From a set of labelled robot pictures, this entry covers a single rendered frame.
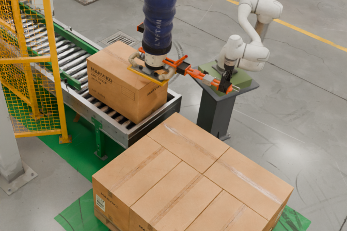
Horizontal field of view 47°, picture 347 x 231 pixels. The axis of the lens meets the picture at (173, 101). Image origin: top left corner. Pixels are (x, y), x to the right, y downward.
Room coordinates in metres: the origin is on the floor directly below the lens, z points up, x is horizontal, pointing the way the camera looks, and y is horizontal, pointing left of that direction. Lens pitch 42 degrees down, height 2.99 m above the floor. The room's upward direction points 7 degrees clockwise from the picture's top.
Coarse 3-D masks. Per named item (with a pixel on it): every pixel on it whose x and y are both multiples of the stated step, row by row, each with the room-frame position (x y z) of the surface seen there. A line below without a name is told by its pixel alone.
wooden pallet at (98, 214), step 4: (96, 208) 1.77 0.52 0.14; (96, 212) 1.77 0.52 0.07; (100, 212) 1.74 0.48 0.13; (96, 216) 1.78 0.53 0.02; (100, 216) 1.75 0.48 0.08; (104, 216) 1.72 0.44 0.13; (280, 216) 1.91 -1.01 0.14; (100, 220) 1.75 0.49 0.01; (104, 220) 1.72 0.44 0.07; (108, 220) 1.69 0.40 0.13; (108, 224) 1.71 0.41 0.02; (112, 224) 1.71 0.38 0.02; (276, 224) 1.90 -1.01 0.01; (112, 228) 1.68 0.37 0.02; (116, 228) 1.68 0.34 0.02; (272, 228) 1.83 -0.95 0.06
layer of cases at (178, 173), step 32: (160, 128) 2.37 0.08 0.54; (192, 128) 2.41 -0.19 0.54; (128, 160) 1.98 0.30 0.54; (160, 160) 2.02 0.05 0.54; (192, 160) 2.05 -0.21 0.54; (224, 160) 2.09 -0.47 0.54; (96, 192) 1.77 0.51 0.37; (128, 192) 1.68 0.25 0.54; (160, 192) 1.72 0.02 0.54; (192, 192) 1.75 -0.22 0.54; (224, 192) 1.78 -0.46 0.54; (256, 192) 1.82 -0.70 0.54; (288, 192) 1.85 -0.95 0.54; (128, 224) 1.56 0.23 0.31; (160, 224) 1.46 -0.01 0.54; (192, 224) 1.49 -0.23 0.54; (224, 224) 1.52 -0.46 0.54; (256, 224) 1.55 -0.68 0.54
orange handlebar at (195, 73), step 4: (140, 48) 2.56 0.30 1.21; (144, 52) 2.52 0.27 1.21; (164, 60) 2.44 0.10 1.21; (172, 60) 2.45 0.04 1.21; (168, 64) 2.41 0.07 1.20; (172, 64) 2.40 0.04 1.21; (188, 72) 2.33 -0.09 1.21; (192, 72) 2.32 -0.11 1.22; (196, 72) 2.33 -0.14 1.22; (200, 72) 2.34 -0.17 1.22; (192, 76) 2.31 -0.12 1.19; (196, 76) 2.30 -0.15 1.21; (200, 76) 2.29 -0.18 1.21; (216, 80) 2.27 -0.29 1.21; (212, 84) 2.23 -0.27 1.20; (216, 84) 2.23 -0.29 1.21
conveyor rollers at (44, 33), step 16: (32, 32) 3.57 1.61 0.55; (16, 48) 3.30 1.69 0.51; (32, 48) 3.28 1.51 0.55; (48, 48) 3.32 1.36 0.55; (64, 48) 3.36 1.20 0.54; (80, 48) 3.42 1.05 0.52; (80, 64) 3.11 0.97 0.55; (64, 80) 2.84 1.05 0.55; (80, 80) 2.87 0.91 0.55; (112, 112) 2.48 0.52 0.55
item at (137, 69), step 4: (128, 68) 2.44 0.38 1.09; (132, 68) 2.44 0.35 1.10; (136, 68) 2.45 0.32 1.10; (140, 68) 2.43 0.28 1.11; (136, 72) 2.41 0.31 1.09; (140, 72) 2.41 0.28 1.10; (144, 72) 2.41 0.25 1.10; (156, 72) 2.43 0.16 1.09; (144, 76) 2.37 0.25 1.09; (148, 76) 2.37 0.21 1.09; (152, 76) 2.37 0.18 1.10; (156, 76) 2.38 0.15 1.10; (152, 80) 2.34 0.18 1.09; (156, 80) 2.33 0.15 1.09; (160, 80) 2.33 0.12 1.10; (164, 80) 2.34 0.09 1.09; (168, 80) 2.36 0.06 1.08; (160, 84) 2.30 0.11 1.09; (164, 84) 2.31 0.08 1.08
